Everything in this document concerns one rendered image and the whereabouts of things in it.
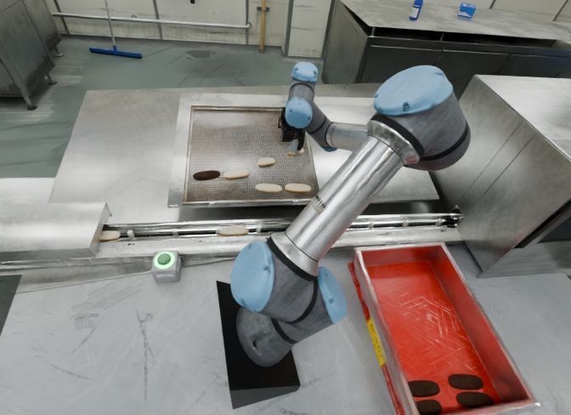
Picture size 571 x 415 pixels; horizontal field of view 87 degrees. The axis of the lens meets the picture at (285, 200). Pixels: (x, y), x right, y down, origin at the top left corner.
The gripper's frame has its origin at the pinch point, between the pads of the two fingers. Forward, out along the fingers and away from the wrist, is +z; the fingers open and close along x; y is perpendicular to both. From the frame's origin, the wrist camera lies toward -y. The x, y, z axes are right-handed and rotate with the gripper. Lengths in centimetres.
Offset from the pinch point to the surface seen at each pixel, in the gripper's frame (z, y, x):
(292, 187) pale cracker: 5.5, 4.0, 14.0
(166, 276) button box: 4, 50, 40
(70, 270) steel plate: 9, 79, 30
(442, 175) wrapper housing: 2, -57, 20
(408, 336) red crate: 4, -17, 72
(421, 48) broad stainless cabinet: 36, -139, -117
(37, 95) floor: 133, 185, -211
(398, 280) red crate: 7, -23, 55
